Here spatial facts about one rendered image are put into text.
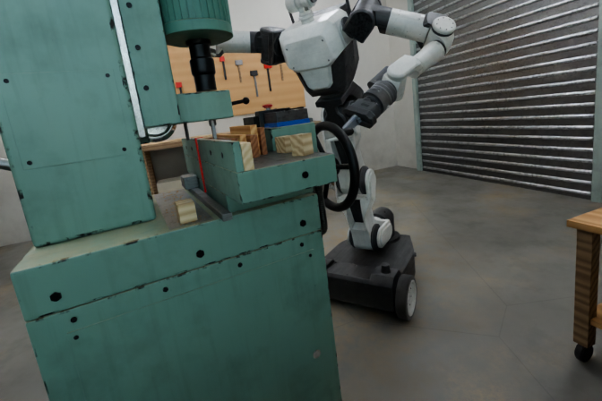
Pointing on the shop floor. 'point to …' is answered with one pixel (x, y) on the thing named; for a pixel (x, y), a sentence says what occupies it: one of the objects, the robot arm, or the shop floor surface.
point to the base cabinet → (202, 335)
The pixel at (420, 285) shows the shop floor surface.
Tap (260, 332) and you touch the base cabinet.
